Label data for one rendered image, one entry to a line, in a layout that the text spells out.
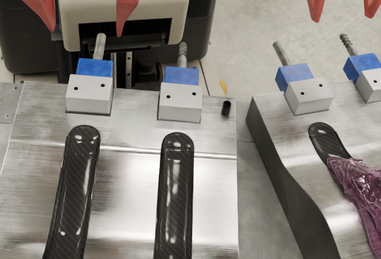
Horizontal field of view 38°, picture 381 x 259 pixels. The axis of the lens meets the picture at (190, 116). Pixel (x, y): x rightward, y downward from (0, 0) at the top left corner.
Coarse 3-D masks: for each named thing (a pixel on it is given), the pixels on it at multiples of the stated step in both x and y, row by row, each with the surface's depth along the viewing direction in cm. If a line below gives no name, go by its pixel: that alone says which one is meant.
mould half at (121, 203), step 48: (48, 96) 67; (144, 96) 68; (48, 144) 63; (144, 144) 64; (0, 192) 59; (48, 192) 60; (96, 192) 60; (144, 192) 61; (0, 240) 56; (96, 240) 57; (144, 240) 57; (192, 240) 58
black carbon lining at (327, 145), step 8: (312, 128) 73; (320, 128) 73; (328, 128) 73; (312, 136) 72; (320, 136) 72; (328, 136) 72; (336, 136) 72; (312, 144) 71; (320, 144) 72; (328, 144) 72; (336, 144) 72; (320, 152) 71; (328, 152) 71; (336, 152) 71; (344, 152) 71
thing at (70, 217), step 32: (64, 160) 62; (96, 160) 62; (160, 160) 63; (192, 160) 63; (64, 192) 60; (160, 192) 61; (192, 192) 61; (64, 224) 58; (160, 224) 59; (192, 224) 59; (64, 256) 56; (160, 256) 57
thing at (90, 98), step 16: (96, 48) 72; (80, 64) 69; (96, 64) 69; (112, 64) 69; (80, 80) 65; (96, 80) 66; (112, 80) 66; (80, 96) 64; (96, 96) 64; (112, 96) 68; (80, 112) 66; (96, 112) 66
